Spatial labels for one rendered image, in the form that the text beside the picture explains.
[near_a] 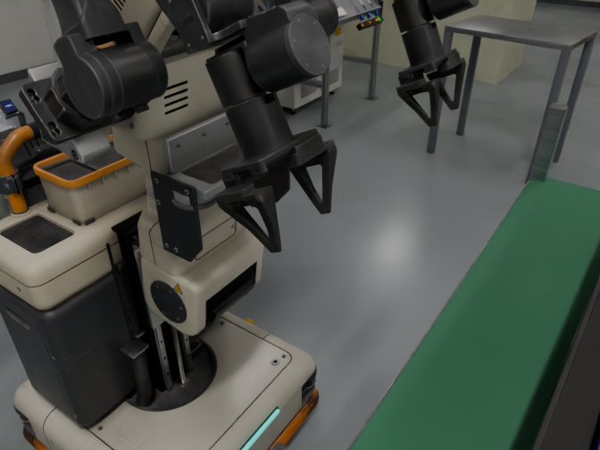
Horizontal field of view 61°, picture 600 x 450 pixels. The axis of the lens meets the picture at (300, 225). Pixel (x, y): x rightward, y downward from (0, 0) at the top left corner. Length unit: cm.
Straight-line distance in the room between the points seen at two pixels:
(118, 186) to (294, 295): 114
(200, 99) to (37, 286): 52
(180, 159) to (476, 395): 57
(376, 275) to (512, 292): 156
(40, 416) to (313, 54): 132
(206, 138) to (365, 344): 127
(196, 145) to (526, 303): 57
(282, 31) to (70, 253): 82
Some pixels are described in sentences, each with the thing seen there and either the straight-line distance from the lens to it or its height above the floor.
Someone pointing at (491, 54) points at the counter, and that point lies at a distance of 506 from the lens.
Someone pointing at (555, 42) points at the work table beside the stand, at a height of 80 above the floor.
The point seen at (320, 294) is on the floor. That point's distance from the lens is 220.
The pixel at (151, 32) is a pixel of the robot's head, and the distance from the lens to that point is 82.
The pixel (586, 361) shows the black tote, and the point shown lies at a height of 96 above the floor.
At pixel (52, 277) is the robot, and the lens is 117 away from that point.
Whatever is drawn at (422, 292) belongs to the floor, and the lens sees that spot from 227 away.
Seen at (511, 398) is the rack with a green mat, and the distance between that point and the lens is 66.
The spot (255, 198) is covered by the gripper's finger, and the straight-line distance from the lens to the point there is 49.
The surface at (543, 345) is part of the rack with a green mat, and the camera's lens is 73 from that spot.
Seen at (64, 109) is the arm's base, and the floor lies 119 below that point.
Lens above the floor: 143
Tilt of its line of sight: 33 degrees down
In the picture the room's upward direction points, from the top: straight up
